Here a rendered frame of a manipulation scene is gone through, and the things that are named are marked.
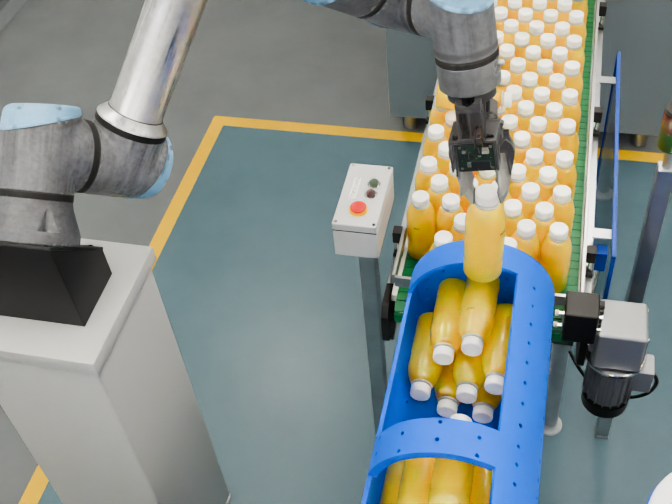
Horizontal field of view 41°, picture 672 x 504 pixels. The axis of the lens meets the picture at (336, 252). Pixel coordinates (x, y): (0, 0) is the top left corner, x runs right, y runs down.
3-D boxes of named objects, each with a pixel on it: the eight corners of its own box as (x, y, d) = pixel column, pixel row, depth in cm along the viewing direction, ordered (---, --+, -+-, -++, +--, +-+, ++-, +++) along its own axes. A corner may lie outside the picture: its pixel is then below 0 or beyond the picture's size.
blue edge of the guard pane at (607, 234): (569, 382, 239) (592, 255, 203) (581, 180, 292) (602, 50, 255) (589, 385, 238) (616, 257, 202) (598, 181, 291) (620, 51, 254)
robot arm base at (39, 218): (-41, 237, 169) (-37, 184, 168) (7, 236, 188) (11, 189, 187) (56, 247, 167) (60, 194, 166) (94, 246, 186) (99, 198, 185)
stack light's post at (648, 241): (594, 437, 278) (657, 171, 198) (595, 426, 281) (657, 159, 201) (608, 439, 277) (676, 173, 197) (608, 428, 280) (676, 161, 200)
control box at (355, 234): (335, 254, 203) (331, 222, 195) (353, 194, 216) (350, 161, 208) (378, 259, 201) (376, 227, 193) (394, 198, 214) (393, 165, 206)
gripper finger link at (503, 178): (497, 219, 139) (480, 170, 134) (500, 198, 144) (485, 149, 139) (517, 216, 138) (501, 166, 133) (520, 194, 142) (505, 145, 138)
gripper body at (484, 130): (450, 176, 134) (439, 104, 127) (458, 146, 141) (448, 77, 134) (502, 174, 132) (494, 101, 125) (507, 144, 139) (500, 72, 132)
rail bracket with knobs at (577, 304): (550, 343, 194) (555, 313, 186) (553, 317, 198) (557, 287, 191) (598, 349, 191) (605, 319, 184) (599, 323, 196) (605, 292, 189)
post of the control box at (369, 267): (377, 455, 280) (355, 230, 207) (379, 444, 283) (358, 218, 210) (389, 457, 279) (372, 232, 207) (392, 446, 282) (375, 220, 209)
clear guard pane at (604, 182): (586, 380, 238) (612, 257, 203) (595, 181, 290) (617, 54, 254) (588, 381, 238) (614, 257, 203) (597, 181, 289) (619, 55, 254)
